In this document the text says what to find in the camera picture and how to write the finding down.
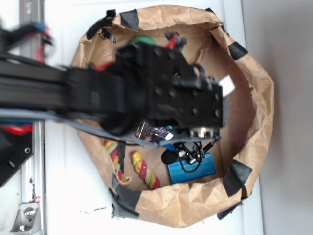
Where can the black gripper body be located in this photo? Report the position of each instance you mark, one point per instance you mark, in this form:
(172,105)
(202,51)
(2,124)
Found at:
(179,94)

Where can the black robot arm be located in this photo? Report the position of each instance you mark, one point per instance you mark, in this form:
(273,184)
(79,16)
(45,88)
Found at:
(144,83)

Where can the green foam ball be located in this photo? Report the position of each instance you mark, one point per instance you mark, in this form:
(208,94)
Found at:
(142,39)

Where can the blue rectangular block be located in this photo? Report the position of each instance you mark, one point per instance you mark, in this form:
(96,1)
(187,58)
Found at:
(182,171)

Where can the brown paper bag bin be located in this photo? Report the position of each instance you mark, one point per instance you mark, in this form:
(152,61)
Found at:
(238,156)

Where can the multicolour twisted rope toy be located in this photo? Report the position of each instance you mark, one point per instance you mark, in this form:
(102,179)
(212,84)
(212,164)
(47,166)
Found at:
(140,166)

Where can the aluminium extrusion rail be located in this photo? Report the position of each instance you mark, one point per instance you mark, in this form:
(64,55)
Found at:
(33,170)

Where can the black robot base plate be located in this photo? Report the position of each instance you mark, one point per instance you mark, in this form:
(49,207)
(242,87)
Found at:
(15,149)

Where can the metal corner bracket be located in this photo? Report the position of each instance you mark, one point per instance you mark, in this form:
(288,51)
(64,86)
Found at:
(27,221)

